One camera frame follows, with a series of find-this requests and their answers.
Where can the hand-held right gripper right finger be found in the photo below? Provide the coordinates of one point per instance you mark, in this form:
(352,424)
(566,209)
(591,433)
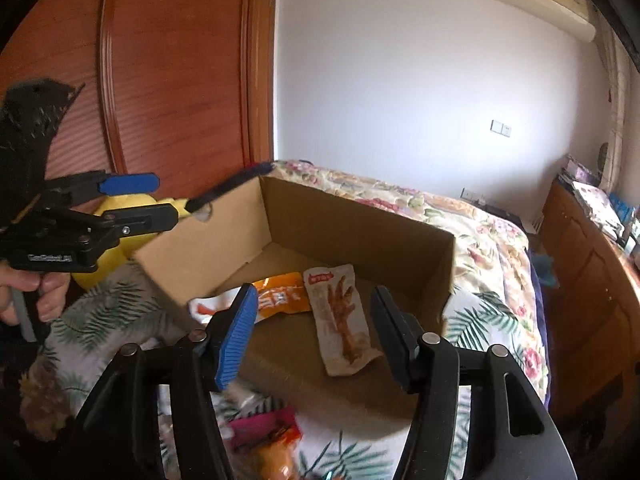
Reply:
(392,345)

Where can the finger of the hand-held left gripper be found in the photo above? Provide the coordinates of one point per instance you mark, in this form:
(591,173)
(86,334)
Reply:
(127,183)
(145,217)

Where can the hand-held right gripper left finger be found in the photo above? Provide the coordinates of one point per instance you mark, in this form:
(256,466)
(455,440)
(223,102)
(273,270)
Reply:
(234,345)

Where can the brown cardboard box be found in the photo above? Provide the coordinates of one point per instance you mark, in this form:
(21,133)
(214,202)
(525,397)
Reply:
(350,225)

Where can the person's left hand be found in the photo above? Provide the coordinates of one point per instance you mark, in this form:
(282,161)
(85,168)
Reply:
(52,300)

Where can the white and red snack packet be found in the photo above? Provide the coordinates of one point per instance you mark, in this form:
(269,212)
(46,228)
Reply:
(210,306)

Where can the white chicken foot snack packet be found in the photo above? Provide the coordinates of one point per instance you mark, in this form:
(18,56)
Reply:
(340,310)

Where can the yellow plush toy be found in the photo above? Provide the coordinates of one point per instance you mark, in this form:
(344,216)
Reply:
(112,272)

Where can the pink snack packet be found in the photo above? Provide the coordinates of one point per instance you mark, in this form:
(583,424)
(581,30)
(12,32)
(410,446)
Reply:
(260,427)

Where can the leaf print blanket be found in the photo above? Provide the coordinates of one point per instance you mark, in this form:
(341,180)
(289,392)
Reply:
(100,330)

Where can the orange glossy snack packet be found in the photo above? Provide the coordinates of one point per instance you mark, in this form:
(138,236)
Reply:
(275,462)

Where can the red wooden wardrobe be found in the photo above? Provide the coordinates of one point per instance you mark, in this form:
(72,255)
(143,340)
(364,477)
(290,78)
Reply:
(175,60)

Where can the floral quilt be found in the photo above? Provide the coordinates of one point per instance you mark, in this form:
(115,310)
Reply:
(400,200)

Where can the teal cloth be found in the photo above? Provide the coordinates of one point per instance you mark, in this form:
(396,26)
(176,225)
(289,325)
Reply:
(544,270)

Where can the wooden dresser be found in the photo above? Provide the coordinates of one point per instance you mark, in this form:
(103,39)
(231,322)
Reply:
(590,285)

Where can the purple book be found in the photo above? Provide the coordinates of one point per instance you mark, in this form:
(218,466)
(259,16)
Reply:
(582,172)

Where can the blue box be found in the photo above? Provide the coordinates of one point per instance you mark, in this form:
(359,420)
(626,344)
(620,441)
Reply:
(622,210)

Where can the white lace curtain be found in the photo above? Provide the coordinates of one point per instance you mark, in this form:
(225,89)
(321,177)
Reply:
(615,110)

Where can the white air conditioner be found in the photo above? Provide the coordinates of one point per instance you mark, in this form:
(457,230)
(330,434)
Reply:
(540,0)

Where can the wall outlet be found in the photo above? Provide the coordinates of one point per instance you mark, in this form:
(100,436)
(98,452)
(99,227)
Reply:
(472,196)

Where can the white wall switch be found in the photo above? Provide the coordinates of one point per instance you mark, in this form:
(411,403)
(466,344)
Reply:
(501,128)

